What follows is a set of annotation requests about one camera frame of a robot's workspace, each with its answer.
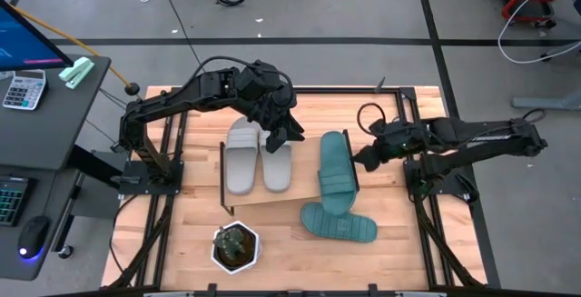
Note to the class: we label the grey slide sandal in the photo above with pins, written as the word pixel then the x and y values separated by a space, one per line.
pixel 240 161
pixel 277 170

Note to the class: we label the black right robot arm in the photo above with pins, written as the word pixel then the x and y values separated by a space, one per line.
pixel 476 135

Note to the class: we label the black backlit keyboard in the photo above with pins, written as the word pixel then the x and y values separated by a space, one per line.
pixel 11 201

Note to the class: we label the white hexagonal plant pot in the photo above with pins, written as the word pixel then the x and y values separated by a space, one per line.
pixel 259 248

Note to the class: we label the grey metal stand base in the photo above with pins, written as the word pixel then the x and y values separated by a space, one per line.
pixel 544 102

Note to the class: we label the small green cactus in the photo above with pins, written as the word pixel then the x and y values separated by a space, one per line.
pixel 229 242

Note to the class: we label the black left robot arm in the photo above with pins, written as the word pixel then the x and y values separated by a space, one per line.
pixel 190 97

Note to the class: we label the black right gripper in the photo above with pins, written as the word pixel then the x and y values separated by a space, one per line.
pixel 397 138

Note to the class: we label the black computer mouse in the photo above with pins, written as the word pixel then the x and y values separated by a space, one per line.
pixel 32 238

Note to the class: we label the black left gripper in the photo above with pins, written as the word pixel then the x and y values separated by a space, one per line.
pixel 274 111

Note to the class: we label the grey desk calculator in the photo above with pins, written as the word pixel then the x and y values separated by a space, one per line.
pixel 25 89

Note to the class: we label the wooden shelf black metal frame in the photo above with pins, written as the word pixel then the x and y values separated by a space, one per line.
pixel 304 174

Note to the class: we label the dark grey desk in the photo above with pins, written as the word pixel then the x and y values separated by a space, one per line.
pixel 45 138

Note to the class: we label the green slide sandal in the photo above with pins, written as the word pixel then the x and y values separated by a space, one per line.
pixel 336 170
pixel 345 229

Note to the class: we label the black computer monitor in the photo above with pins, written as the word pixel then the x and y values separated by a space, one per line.
pixel 22 42

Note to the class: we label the mint green stapler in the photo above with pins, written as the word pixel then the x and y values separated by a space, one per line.
pixel 76 72

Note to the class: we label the black table rail frame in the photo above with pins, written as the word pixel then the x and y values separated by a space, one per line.
pixel 345 91

